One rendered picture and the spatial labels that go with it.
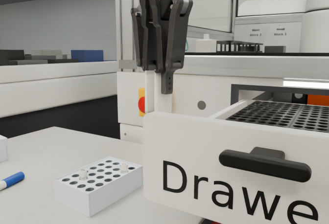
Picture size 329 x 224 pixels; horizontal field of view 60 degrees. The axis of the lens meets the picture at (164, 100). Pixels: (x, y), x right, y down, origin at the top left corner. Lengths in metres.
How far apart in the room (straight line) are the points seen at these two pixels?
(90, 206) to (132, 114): 0.38
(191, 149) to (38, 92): 0.79
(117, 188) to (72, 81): 0.70
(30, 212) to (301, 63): 0.53
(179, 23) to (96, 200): 0.28
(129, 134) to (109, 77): 0.51
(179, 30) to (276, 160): 0.23
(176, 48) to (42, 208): 0.32
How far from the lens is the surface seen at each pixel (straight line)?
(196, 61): 0.66
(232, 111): 0.55
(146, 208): 0.47
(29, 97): 1.02
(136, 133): 0.79
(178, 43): 0.41
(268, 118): 0.46
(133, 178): 0.51
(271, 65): 0.62
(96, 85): 1.22
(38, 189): 0.57
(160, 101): 0.44
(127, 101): 0.79
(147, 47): 0.45
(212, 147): 0.30
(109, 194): 0.48
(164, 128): 0.33
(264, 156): 0.26
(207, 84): 0.66
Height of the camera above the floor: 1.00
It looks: 10 degrees down
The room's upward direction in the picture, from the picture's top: straight up
